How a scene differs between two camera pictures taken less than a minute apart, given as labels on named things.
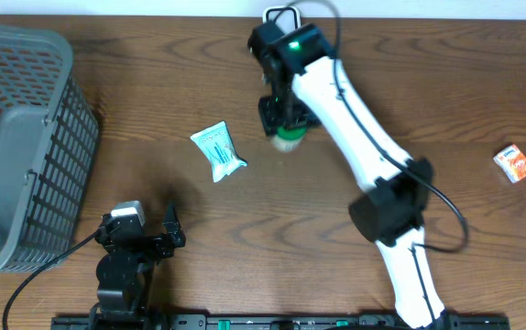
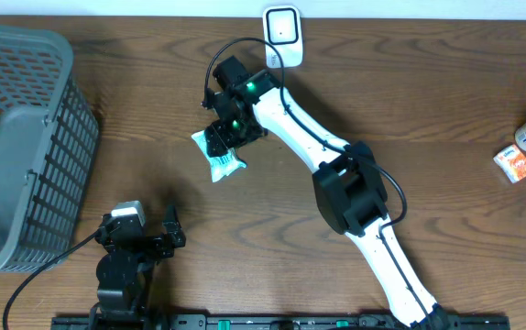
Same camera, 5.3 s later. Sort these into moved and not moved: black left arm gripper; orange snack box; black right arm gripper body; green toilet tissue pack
Moved: black right arm gripper body
Not moved: orange snack box; black left arm gripper; green toilet tissue pack
